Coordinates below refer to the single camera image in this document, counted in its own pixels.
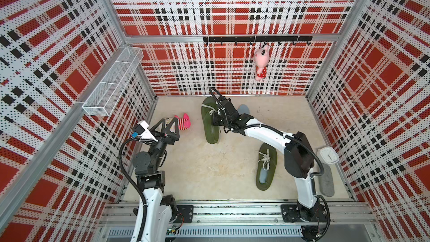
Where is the white wire mesh basket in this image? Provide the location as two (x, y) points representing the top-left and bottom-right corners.
(83, 47), (143, 117)

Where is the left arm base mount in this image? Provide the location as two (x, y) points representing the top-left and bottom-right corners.
(171, 205), (194, 224)

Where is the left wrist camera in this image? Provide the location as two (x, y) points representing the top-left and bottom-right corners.
(132, 120), (158, 142)

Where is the grey felt insole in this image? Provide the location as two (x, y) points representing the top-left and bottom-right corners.
(319, 164), (335, 197)

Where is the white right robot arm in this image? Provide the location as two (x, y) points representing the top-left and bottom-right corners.
(212, 95), (325, 210)

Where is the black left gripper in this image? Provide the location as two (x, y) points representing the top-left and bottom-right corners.
(147, 118), (179, 172)

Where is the pink hanging plush toy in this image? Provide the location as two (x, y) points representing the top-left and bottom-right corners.
(253, 44), (270, 81)

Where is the green shoe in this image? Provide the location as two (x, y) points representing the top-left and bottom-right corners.
(256, 143), (277, 191)
(200, 97), (219, 144)

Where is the light blue insole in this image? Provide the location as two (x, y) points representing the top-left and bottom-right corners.
(237, 104), (250, 115)

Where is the black hook rail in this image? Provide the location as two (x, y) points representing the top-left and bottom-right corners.
(203, 35), (314, 44)

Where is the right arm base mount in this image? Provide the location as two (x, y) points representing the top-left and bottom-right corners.
(281, 202), (328, 223)

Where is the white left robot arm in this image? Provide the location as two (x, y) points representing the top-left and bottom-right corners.
(118, 118), (180, 242)

